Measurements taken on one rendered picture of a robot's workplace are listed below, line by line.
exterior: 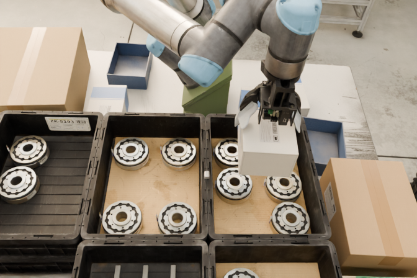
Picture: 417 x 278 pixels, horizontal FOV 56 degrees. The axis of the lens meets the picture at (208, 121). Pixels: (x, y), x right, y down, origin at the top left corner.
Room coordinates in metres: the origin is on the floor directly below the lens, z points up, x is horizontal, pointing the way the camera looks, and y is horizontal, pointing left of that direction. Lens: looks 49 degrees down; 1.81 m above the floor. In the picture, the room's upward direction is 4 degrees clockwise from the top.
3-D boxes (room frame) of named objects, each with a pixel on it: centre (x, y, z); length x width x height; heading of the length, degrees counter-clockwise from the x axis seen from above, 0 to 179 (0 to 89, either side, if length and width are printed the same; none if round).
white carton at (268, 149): (0.61, -0.14, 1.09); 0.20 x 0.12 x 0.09; 2
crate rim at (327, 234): (0.61, -0.15, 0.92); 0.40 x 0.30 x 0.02; 5
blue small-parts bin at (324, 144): (0.86, -0.40, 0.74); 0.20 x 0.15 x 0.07; 175
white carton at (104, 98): (0.93, 0.36, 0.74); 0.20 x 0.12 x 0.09; 4
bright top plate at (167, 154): (0.70, 0.08, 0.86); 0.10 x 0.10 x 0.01
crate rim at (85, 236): (0.59, 0.14, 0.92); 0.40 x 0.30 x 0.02; 5
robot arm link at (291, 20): (0.59, -0.14, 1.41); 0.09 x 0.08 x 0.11; 47
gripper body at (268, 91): (0.58, -0.14, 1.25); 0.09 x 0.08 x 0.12; 1
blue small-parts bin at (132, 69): (1.21, 0.33, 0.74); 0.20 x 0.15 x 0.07; 1
